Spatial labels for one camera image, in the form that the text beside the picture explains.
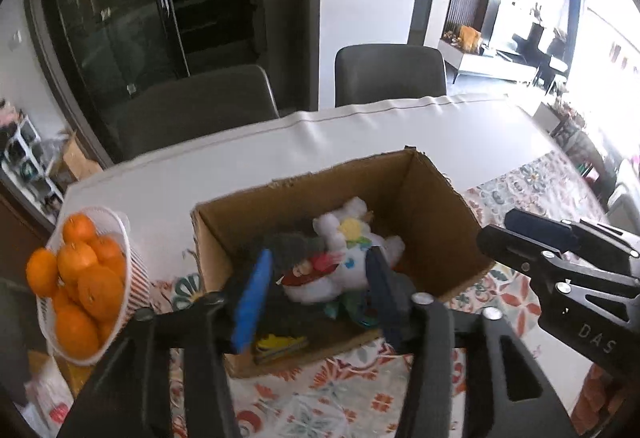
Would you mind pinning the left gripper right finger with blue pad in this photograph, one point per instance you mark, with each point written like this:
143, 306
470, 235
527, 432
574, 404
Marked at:
506, 392

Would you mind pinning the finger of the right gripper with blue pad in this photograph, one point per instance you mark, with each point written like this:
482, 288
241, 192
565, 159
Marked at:
600, 245
518, 252

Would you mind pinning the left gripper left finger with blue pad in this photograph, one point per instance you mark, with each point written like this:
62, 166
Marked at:
128, 391

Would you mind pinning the teal white snack packet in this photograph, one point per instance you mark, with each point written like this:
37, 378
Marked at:
353, 305

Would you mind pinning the dark green plush tree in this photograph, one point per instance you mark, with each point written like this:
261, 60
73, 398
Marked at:
289, 249

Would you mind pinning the white plush toy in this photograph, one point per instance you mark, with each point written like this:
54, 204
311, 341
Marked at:
346, 231

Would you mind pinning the red snack packet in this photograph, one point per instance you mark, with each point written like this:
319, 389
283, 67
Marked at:
311, 269

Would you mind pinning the person right hand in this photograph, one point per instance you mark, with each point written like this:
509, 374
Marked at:
601, 396

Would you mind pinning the brown cardboard box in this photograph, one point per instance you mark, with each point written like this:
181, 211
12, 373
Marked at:
408, 198

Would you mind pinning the white plastic fruit basket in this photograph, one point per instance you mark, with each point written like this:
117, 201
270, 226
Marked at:
94, 235

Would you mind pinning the orange fruit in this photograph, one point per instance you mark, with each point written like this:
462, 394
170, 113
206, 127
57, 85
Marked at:
42, 273
100, 292
76, 333

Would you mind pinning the white tv cabinet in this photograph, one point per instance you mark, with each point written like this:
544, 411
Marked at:
487, 67

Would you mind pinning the grey dining chair left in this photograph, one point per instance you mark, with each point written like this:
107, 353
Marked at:
207, 103

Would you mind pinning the grey dining chair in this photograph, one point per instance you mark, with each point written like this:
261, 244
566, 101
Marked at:
207, 103
368, 73

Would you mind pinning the yellow woven tissue box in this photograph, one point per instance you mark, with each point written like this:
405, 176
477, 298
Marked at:
74, 376

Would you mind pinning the grey dining chair right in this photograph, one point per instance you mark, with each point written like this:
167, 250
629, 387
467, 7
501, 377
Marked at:
368, 73

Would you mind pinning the floral tissue cover cloth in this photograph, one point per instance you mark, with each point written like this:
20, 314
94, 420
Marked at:
49, 400

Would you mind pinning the white shoe rack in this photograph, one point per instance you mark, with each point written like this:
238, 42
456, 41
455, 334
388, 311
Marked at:
27, 161

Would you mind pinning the dark glass sliding door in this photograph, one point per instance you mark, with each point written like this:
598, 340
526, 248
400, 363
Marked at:
98, 55

